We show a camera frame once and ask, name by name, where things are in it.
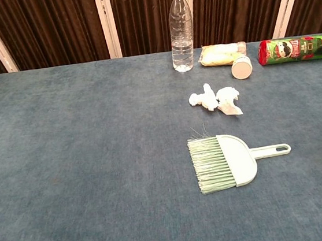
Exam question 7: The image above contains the clear plastic water bottle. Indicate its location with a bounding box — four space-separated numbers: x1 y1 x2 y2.
165 0 197 73

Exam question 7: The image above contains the yellowish plastic snack bag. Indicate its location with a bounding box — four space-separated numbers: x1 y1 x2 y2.
196 40 249 69

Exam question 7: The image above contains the small white round jar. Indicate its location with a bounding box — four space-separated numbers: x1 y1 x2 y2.
230 55 254 81

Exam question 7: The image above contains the white paper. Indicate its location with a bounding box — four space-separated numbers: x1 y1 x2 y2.
214 85 244 118

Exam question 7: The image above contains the green Pringles can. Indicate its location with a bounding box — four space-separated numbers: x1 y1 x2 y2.
256 34 322 68

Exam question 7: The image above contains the mint green hand brush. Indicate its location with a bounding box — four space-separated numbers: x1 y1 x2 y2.
185 114 296 196

